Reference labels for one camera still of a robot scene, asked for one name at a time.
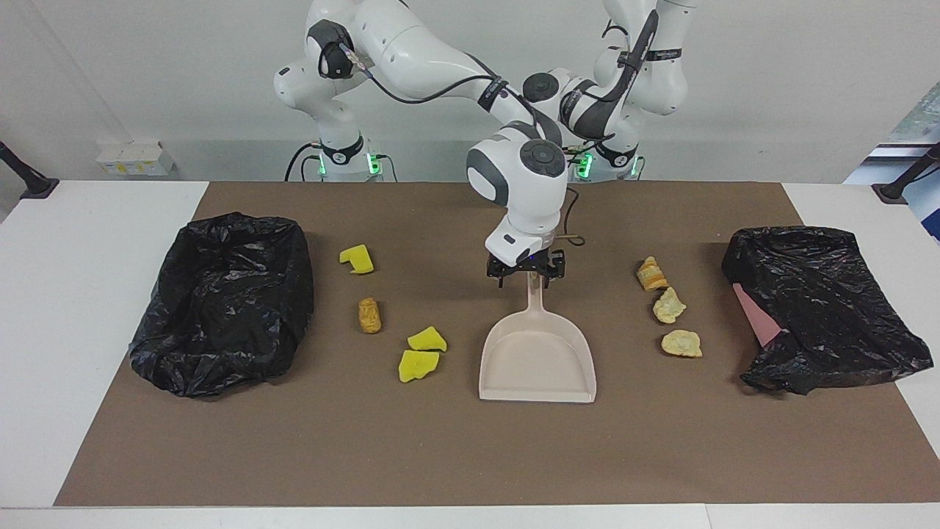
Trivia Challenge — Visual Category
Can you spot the black camera stand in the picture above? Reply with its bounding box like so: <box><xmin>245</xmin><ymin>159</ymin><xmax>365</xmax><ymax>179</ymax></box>
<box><xmin>0</xmin><ymin>140</ymin><xmax>59</xmax><ymax>201</ymax></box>
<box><xmin>872</xmin><ymin>143</ymin><xmax>940</xmax><ymax>204</ymax></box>

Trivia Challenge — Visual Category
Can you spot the large yellow sponge chunk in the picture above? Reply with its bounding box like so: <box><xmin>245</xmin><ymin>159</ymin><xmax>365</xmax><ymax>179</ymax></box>
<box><xmin>399</xmin><ymin>350</ymin><xmax>441</xmax><ymax>384</ymax></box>

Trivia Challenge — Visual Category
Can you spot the triangular yellow sponge piece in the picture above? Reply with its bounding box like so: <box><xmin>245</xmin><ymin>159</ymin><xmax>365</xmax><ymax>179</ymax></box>
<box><xmin>408</xmin><ymin>326</ymin><xmax>447</xmax><ymax>352</ymax></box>

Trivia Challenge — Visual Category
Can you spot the black crumpled trash bag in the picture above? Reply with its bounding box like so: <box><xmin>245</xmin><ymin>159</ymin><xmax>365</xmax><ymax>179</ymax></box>
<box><xmin>722</xmin><ymin>226</ymin><xmax>934</xmax><ymax>396</ymax></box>

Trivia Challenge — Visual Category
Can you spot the pale round bread chunk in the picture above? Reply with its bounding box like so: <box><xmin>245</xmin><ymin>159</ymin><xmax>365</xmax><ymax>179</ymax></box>
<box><xmin>661</xmin><ymin>330</ymin><xmax>703</xmax><ymax>359</ymax></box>

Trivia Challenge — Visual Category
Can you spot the black bag lined open bin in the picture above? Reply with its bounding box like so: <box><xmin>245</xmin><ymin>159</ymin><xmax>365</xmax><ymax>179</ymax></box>
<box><xmin>130</xmin><ymin>212</ymin><xmax>315</xmax><ymax>398</ymax></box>

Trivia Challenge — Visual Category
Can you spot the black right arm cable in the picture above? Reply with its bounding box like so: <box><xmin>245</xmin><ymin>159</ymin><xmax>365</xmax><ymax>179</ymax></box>
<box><xmin>341</xmin><ymin>40</ymin><xmax>588</xmax><ymax>247</ymax></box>

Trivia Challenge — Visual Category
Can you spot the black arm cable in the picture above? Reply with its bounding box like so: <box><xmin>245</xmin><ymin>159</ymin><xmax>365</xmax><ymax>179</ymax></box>
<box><xmin>341</xmin><ymin>40</ymin><xmax>588</xmax><ymax>247</ymax></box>
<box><xmin>601</xmin><ymin>9</ymin><xmax>662</xmax><ymax>140</ymax></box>

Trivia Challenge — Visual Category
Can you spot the beige plastic dustpan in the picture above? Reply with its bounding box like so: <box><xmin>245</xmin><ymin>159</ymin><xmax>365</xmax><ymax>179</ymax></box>
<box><xmin>479</xmin><ymin>276</ymin><xmax>597</xmax><ymax>403</ymax></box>

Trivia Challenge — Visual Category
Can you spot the pink bin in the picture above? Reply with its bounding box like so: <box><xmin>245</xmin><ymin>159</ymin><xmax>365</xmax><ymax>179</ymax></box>
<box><xmin>733</xmin><ymin>283</ymin><xmax>785</xmax><ymax>348</ymax></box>

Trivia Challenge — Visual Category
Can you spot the pale elongated bread chunk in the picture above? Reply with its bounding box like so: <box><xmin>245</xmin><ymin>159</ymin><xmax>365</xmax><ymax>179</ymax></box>
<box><xmin>653</xmin><ymin>287</ymin><xmax>687</xmax><ymax>325</ymax></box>

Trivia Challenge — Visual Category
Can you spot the large brown table mat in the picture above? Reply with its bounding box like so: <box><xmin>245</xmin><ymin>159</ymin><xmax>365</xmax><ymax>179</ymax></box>
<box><xmin>54</xmin><ymin>181</ymin><xmax>940</xmax><ymax>508</ymax></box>

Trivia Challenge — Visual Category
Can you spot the black base power cable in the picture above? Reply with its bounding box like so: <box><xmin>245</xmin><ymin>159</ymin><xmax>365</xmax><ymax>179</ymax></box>
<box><xmin>285</xmin><ymin>142</ymin><xmax>324</xmax><ymax>182</ymax></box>

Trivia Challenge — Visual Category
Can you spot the notched yellow sponge piece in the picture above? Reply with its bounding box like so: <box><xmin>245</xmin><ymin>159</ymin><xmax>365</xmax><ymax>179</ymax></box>
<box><xmin>339</xmin><ymin>244</ymin><xmax>375</xmax><ymax>275</ymax></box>

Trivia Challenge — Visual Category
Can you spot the orange striped croissant piece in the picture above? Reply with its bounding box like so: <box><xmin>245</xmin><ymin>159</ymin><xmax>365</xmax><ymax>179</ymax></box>
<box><xmin>636</xmin><ymin>256</ymin><xmax>670</xmax><ymax>292</ymax></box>

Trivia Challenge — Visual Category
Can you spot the white wall socket box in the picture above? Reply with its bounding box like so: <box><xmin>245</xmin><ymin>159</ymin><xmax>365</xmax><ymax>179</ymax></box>
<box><xmin>97</xmin><ymin>141</ymin><xmax>177</xmax><ymax>177</ymax></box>

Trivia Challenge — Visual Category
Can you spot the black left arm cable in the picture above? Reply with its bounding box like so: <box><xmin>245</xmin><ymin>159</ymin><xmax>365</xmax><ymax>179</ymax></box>
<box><xmin>601</xmin><ymin>9</ymin><xmax>662</xmax><ymax>140</ymax></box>

